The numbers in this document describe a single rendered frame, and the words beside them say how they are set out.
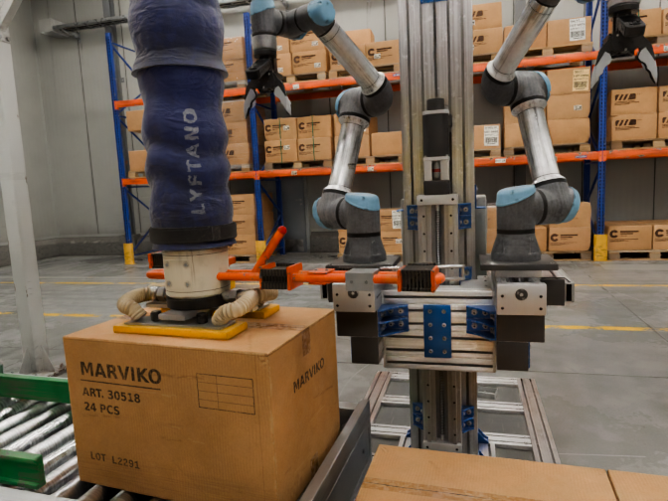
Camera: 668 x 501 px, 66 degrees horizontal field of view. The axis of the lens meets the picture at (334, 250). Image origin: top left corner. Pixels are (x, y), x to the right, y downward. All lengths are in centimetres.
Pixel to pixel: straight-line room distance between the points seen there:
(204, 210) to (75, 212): 1164
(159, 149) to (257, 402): 65
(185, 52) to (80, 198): 1153
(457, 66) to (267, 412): 128
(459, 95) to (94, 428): 150
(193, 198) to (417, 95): 92
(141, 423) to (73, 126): 1168
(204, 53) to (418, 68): 82
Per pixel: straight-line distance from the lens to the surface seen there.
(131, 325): 142
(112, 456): 152
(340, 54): 174
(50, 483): 170
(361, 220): 170
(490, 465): 153
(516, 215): 167
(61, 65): 1318
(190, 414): 130
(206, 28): 137
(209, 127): 133
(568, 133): 844
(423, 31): 192
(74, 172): 1286
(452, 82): 188
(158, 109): 134
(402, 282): 117
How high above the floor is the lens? 130
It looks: 7 degrees down
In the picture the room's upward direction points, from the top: 3 degrees counter-clockwise
